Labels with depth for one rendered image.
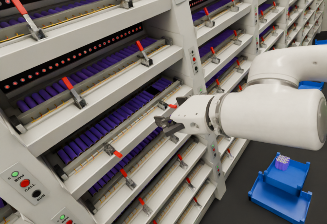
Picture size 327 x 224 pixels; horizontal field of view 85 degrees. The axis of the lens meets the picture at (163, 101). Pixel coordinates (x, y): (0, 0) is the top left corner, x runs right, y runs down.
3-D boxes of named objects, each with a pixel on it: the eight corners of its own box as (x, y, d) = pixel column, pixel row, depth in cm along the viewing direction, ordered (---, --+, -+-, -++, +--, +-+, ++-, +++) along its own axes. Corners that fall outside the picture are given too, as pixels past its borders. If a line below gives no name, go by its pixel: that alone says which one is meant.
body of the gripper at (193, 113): (216, 145, 34) (176, 136, 43) (239, 114, 40) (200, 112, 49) (202, 113, 32) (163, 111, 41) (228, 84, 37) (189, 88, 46)
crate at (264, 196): (311, 199, 112) (312, 192, 108) (302, 229, 102) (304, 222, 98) (259, 177, 133) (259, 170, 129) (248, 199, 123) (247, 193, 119)
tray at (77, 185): (192, 95, 86) (193, 78, 79) (76, 200, 54) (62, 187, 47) (161, 80, 96) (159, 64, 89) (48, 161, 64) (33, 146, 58)
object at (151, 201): (206, 150, 104) (208, 136, 95) (126, 253, 72) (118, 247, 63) (178, 132, 115) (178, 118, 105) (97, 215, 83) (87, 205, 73)
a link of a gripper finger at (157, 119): (168, 136, 41) (151, 132, 46) (176, 127, 43) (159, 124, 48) (162, 124, 40) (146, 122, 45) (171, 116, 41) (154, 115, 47)
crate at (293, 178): (276, 160, 140) (277, 151, 138) (308, 172, 126) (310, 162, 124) (262, 181, 121) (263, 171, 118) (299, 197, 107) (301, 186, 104)
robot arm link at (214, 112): (227, 147, 33) (214, 144, 36) (247, 119, 38) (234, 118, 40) (212, 110, 30) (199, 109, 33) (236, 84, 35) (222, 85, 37)
